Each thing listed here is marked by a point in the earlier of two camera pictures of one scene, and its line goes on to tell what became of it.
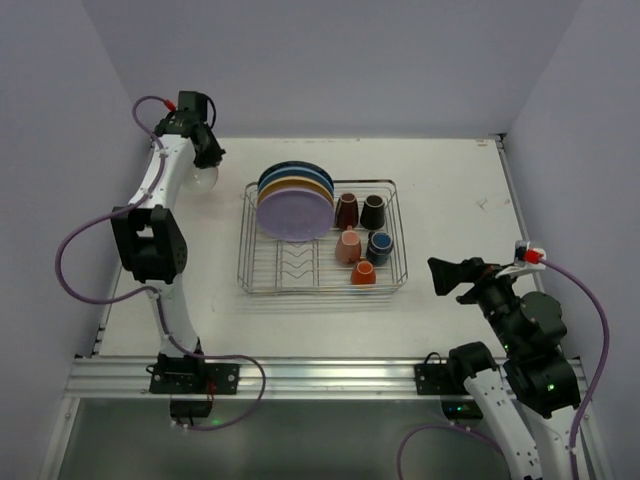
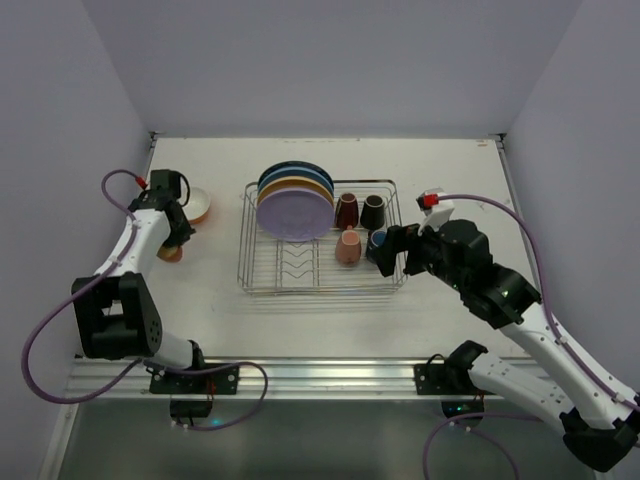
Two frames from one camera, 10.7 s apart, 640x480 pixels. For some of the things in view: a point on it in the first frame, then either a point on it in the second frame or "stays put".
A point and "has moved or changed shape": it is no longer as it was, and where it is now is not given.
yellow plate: (296, 182) stays put
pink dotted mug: (348, 246) stays put
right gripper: (473, 279) -> (411, 251)
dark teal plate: (291, 164) stays put
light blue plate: (298, 172) stays put
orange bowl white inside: (199, 180) -> (197, 205)
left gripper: (209, 153) -> (181, 232)
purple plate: (295, 215) stays put
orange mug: (363, 273) has moved or changed shape
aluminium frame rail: (163, 377) stays put
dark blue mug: (379, 248) stays put
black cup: (373, 212) stays put
